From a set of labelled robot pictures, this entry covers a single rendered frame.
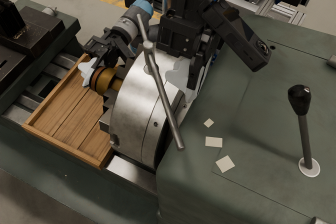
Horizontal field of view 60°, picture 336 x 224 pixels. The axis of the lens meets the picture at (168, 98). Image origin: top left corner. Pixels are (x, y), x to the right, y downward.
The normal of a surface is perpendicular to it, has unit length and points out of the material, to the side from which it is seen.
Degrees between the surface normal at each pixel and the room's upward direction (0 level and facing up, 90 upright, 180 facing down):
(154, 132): 50
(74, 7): 0
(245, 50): 69
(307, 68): 0
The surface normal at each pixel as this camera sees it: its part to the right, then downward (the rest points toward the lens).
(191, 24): 0.16, -0.78
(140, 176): 0.00, -0.54
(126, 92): -0.22, -0.10
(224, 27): -0.42, 0.50
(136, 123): -0.34, 0.22
